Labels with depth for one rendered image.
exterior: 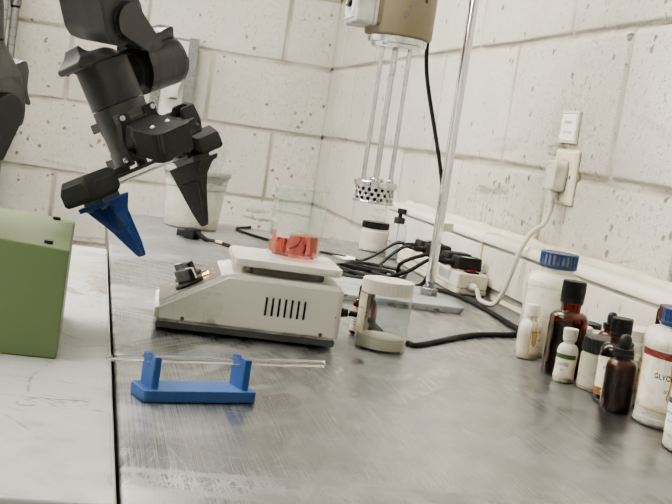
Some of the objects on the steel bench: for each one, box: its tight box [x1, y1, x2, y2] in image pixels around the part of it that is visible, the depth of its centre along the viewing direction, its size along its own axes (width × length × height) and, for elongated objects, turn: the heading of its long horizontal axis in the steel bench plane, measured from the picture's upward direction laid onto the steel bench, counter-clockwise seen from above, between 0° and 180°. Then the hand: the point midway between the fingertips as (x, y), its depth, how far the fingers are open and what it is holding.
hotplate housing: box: [154, 259, 348, 347], centre depth 128 cm, size 22×13×8 cm, turn 43°
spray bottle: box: [385, 208, 407, 260], centre depth 236 cm, size 4×4×11 cm
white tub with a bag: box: [164, 130, 232, 231], centre depth 238 cm, size 14×14×21 cm
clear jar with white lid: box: [353, 275, 415, 354], centre depth 129 cm, size 6×6×8 cm
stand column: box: [419, 0, 479, 297], centre depth 173 cm, size 3×3×70 cm
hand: (162, 210), depth 122 cm, fingers open, 9 cm apart
